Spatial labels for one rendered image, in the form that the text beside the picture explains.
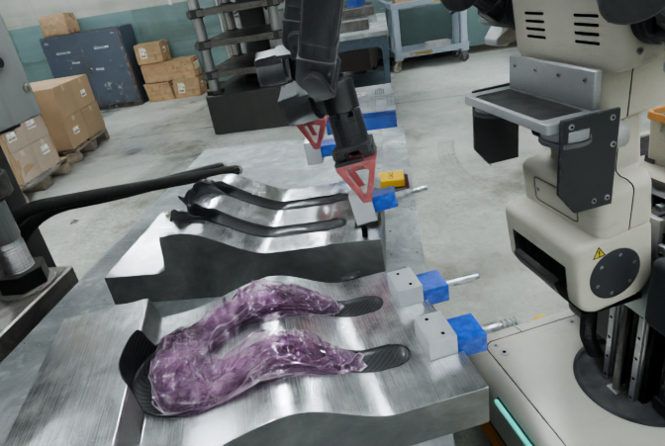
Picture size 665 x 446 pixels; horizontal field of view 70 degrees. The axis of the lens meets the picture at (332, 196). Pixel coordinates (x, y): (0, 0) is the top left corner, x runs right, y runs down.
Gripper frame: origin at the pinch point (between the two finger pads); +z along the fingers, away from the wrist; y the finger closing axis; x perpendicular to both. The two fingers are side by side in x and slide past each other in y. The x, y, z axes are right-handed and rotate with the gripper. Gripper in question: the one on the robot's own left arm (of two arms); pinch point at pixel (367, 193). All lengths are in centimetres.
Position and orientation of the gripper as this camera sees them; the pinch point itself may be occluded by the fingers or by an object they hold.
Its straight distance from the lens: 82.9
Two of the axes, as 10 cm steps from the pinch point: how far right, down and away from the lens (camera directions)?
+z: 2.9, 9.3, 2.4
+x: 9.5, -2.5, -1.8
